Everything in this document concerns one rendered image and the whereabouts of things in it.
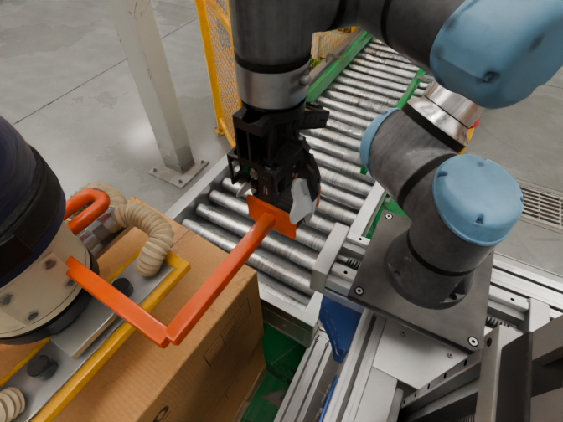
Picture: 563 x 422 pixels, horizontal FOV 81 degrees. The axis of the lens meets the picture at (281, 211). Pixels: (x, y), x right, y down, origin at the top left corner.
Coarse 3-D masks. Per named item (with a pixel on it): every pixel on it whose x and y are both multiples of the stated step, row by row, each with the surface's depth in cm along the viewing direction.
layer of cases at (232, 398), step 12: (252, 360) 111; (264, 360) 130; (240, 372) 103; (252, 372) 119; (240, 384) 110; (252, 384) 128; (228, 396) 101; (240, 396) 117; (216, 408) 94; (228, 408) 107; (204, 420) 89; (216, 420) 100; (228, 420) 115
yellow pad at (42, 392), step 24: (168, 264) 58; (120, 288) 52; (144, 288) 54; (168, 288) 55; (120, 336) 50; (24, 360) 48; (48, 360) 45; (72, 360) 47; (96, 360) 48; (0, 384) 46; (24, 384) 45; (48, 384) 45; (72, 384) 46; (24, 408) 43; (48, 408) 44
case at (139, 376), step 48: (144, 240) 76; (192, 240) 76; (192, 288) 69; (240, 288) 69; (144, 336) 62; (192, 336) 62; (240, 336) 82; (96, 384) 57; (144, 384) 57; (192, 384) 68
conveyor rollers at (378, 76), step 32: (352, 64) 211; (384, 64) 211; (320, 96) 187; (352, 96) 187; (384, 96) 187; (416, 96) 187; (320, 128) 168; (352, 128) 168; (320, 160) 155; (352, 160) 157; (192, 224) 129; (224, 224) 130; (320, 224) 129; (256, 256) 119; (288, 256) 121
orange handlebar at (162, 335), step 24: (96, 192) 52; (96, 216) 50; (264, 216) 49; (240, 240) 46; (72, 264) 44; (240, 264) 45; (96, 288) 42; (216, 288) 42; (120, 312) 40; (144, 312) 40; (192, 312) 40; (168, 336) 38
